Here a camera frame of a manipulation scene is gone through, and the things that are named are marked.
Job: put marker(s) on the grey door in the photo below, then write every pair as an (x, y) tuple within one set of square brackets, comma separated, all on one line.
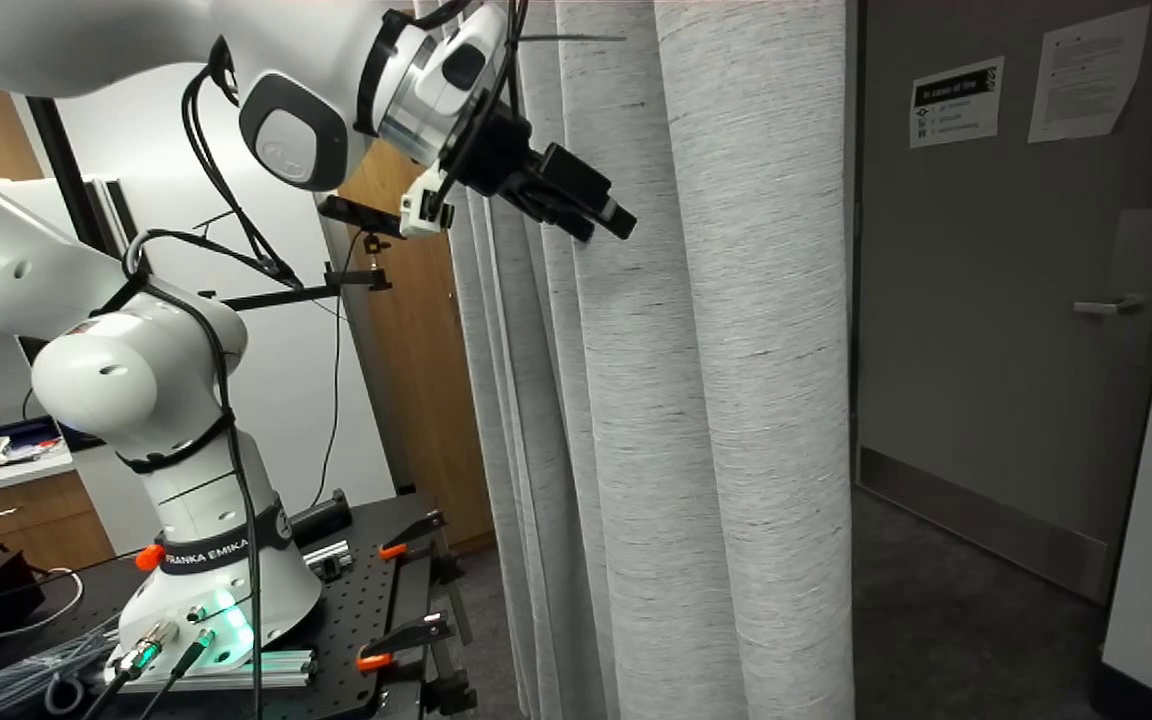
[(1000, 295)]

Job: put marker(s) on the white paper notice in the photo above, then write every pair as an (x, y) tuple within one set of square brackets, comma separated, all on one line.
[(1091, 74)]

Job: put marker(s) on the orange round knob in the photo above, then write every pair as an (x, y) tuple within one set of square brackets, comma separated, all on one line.
[(148, 558)]

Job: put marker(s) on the wooden drawer cabinet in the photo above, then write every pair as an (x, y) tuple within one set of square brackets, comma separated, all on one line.
[(28, 522)]

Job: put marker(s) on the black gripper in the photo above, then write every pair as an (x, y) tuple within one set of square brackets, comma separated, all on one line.
[(502, 152)]

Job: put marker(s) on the black perforated base table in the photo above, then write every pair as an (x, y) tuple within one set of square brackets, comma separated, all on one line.
[(348, 612)]

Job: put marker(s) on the black camera on stand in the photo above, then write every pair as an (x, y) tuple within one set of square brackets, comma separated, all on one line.
[(361, 220)]

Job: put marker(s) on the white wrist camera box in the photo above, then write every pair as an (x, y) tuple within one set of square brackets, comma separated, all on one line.
[(424, 203)]

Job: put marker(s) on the orange black clamp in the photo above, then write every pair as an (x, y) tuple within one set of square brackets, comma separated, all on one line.
[(401, 640), (410, 537)]

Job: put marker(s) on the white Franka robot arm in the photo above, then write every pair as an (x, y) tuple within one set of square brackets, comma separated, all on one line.
[(136, 383)]

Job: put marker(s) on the wide wooden wall panel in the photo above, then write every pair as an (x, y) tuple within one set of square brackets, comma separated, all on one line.
[(422, 385)]

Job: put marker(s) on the sign with black header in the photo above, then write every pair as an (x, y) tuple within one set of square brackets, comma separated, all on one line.
[(958, 102)]

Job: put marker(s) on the grey fabric curtain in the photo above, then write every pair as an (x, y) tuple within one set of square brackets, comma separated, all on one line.
[(682, 442)]

